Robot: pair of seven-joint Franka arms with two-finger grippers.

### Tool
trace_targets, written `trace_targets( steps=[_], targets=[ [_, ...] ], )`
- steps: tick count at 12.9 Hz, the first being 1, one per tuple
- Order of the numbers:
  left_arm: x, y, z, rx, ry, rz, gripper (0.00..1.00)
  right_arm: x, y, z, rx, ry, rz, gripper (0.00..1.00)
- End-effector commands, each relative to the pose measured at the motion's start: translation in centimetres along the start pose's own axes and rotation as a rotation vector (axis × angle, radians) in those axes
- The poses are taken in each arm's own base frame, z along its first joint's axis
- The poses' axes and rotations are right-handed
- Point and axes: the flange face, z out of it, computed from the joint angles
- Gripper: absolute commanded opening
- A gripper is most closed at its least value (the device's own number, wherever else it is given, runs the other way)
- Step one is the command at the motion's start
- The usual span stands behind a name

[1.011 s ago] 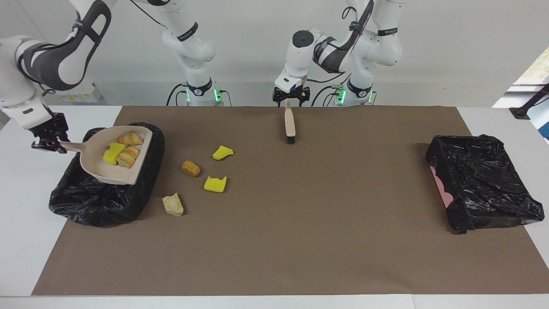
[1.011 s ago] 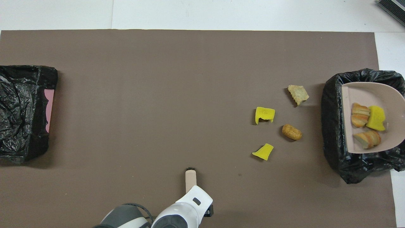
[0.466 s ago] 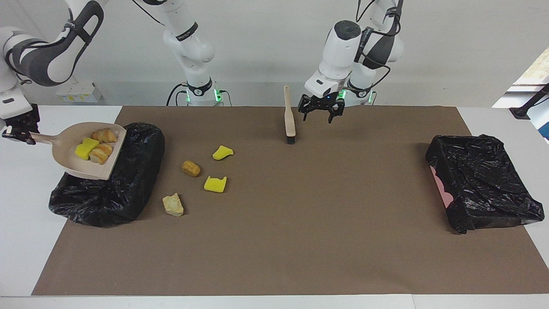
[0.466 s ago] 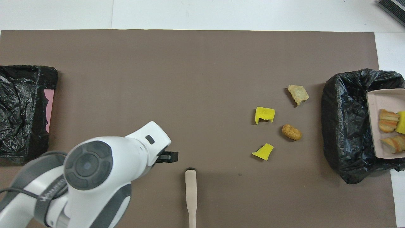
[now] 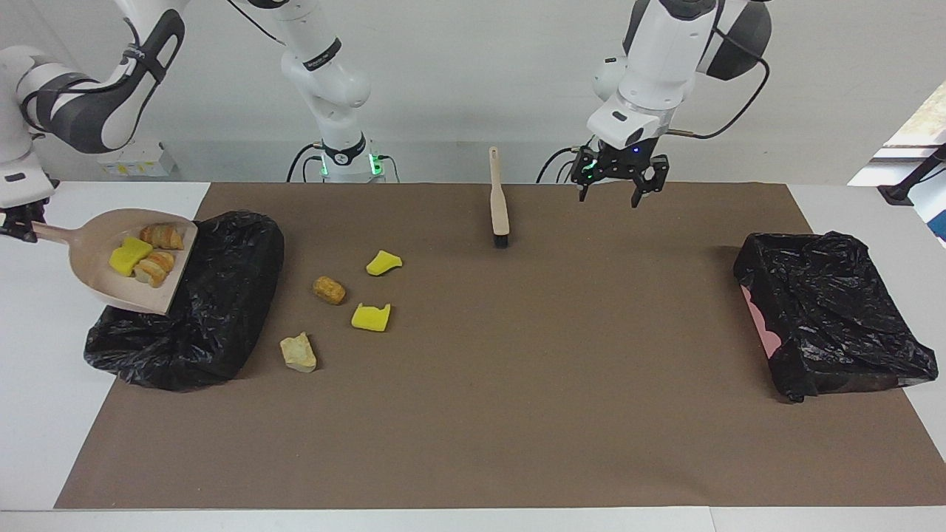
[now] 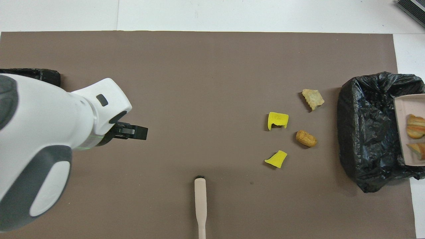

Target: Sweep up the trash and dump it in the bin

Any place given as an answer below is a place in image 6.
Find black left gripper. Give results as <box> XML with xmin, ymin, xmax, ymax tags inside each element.
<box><xmin>100</xmin><ymin>121</ymin><xmax>148</xmax><ymax>147</ymax></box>

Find beige brush black bristles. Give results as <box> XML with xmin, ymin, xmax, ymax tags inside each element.
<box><xmin>194</xmin><ymin>176</ymin><xmax>208</xmax><ymax>239</ymax></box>

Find yellow notched sponge piece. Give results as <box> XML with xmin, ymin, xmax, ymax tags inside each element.
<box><xmin>268</xmin><ymin>112</ymin><xmax>289</xmax><ymax>131</ymax></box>

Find yellow wedge sponge piece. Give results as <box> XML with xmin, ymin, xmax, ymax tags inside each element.
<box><xmin>264</xmin><ymin>150</ymin><xmax>288</xmax><ymax>169</ymax></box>

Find brown bread roll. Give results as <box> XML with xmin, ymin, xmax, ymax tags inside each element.
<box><xmin>296</xmin><ymin>130</ymin><xmax>317</xmax><ymax>147</ymax></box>

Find pale bread chunk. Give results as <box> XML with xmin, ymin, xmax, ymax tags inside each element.
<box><xmin>301</xmin><ymin>89</ymin><xmax>325</xmax><ymax>111</ymax></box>
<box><xmin>406</xmin><ymin>142</ymin><xmax>425</xmax><ymax>161</ymax></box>

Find beige plastic dustpan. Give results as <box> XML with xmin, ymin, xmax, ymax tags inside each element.
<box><xmin>394</xmin><ymin>94</ymin><xmax>425</xmax><ymax>166</ymax></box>

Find orange striped pastry piece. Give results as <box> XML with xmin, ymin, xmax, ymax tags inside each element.
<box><xmin>406</xmin><ymin>114</ymin><xmax>425</xmax><ymax>139</ymax></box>

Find black plastic trash bag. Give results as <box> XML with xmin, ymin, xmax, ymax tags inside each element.
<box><xmin>337</xmin><ymin>71</ymin><xmax>425</xmax><ymax>193</ymax></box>
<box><xmin>0</xmin><ymin>68</ymin><xmax>61</xmax><ymax>87</ymax></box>

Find brown table mat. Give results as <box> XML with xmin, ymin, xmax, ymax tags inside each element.
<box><xmin>0</xmin><ymin>31</ymin><xmax>417</xmax><ymax>239</ymax></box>

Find black ribbed object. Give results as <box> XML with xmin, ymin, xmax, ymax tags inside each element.
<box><xmin>395</xmin><ymin>0</ymin><xmax>425</xmax><ymax>29</ymax></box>

